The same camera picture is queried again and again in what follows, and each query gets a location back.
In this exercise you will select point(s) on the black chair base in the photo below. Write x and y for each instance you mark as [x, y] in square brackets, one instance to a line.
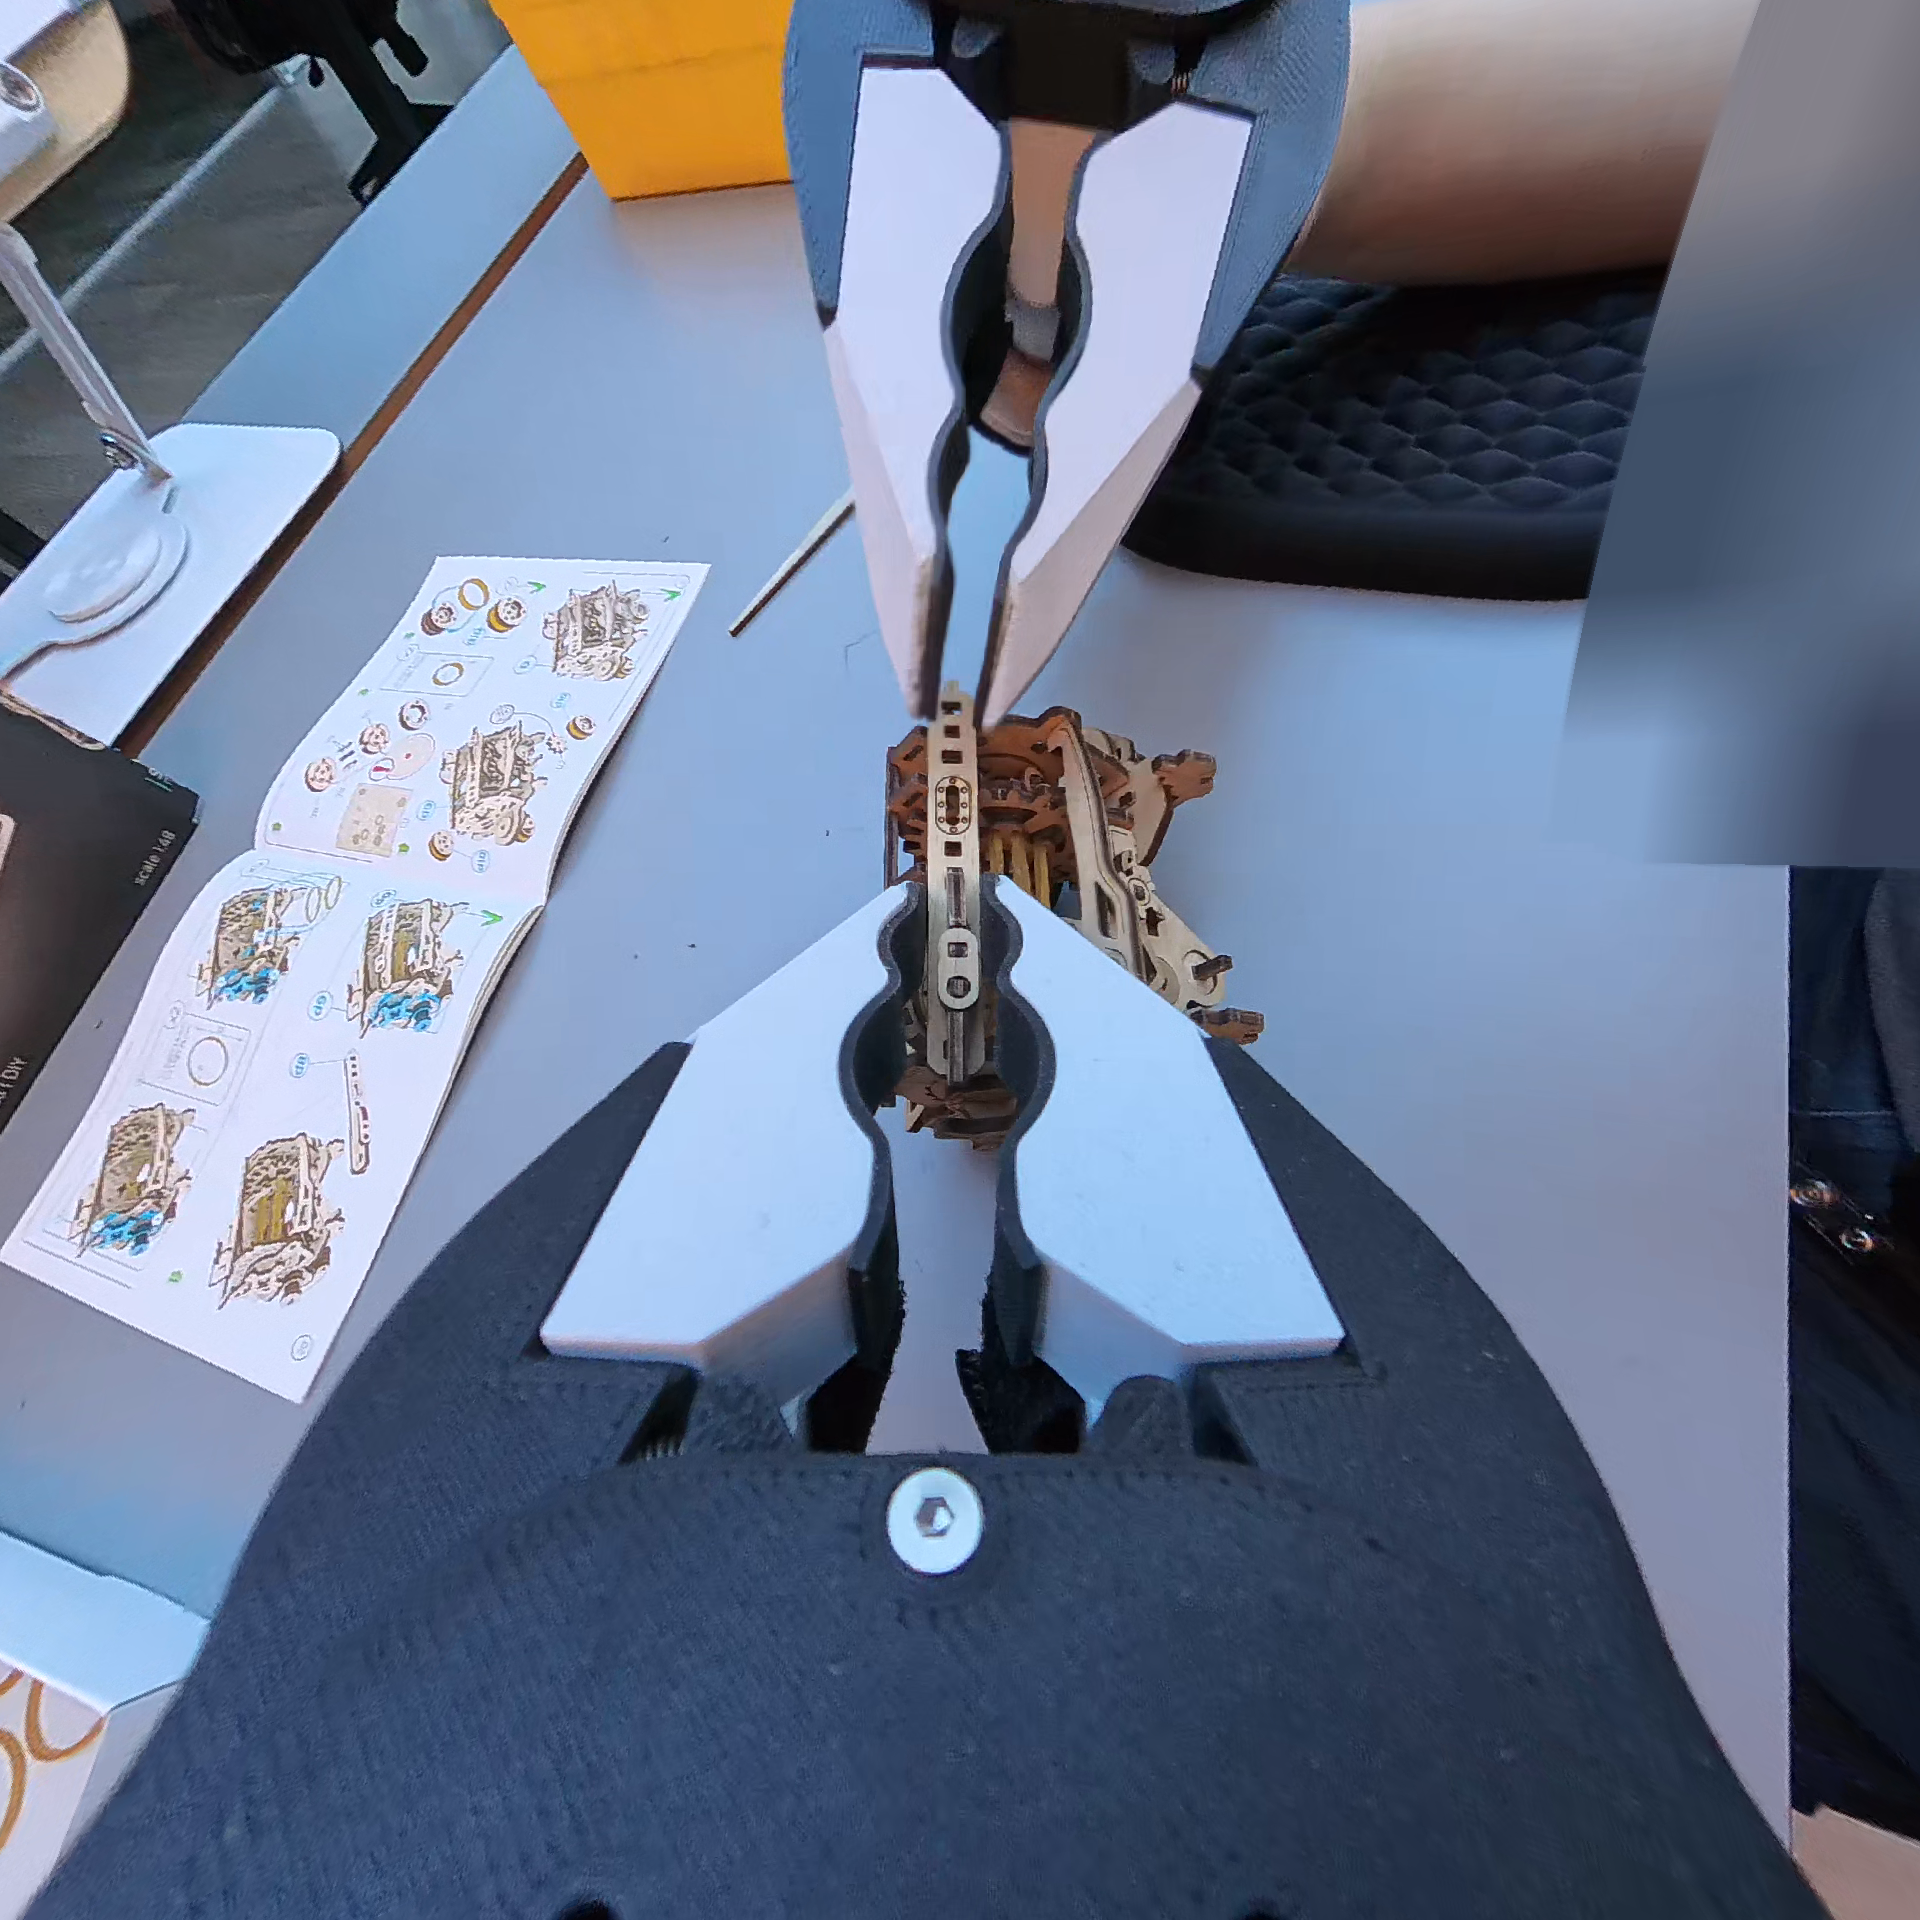
[343, 77]

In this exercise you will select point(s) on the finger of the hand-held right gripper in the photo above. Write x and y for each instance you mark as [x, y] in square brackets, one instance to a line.
[891, 302]
[1148, 302]

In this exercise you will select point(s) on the black cardboard box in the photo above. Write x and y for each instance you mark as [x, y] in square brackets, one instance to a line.
[75, 887]

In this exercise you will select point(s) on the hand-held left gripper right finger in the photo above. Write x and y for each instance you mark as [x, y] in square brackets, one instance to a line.
[1155, 1186]

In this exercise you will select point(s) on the thin wooden stick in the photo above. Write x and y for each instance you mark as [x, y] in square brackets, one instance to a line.
[789, 568]

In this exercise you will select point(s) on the yellow plastic box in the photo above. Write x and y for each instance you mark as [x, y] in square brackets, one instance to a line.
[659, 89]

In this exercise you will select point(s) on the white stand with base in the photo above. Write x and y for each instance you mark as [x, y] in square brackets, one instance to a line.
[194, 510]

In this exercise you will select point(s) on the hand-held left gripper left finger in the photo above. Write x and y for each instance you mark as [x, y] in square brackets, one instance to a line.
[736, 1186]

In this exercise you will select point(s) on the illustrated instruction booklet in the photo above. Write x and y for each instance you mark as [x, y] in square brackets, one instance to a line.
[388, 931]

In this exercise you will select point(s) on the wooden mechanical model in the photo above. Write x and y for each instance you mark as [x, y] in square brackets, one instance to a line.
[1117, 839]

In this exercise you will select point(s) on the person's right forearm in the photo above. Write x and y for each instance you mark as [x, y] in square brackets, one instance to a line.
[1501, 151]

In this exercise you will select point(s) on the wooden link strip part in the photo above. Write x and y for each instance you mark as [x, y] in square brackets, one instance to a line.
[955, 887]

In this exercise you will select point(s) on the black mesh cushion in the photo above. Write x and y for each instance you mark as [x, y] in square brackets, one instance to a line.
[1425, 435]

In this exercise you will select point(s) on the white cardboard box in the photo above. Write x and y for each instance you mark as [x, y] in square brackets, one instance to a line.
[75, 1680]

